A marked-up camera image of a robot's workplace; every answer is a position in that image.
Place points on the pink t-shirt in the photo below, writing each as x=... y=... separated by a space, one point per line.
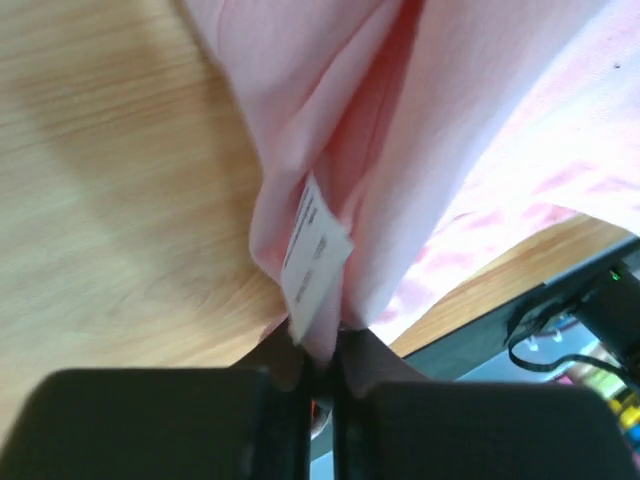
x=441 y=134

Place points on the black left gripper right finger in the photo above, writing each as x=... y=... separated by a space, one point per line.
x=391 y=422

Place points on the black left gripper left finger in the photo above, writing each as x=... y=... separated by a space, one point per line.
x=250 y=420

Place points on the white shirt care label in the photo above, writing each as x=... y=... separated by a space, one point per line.
x=317 y=251

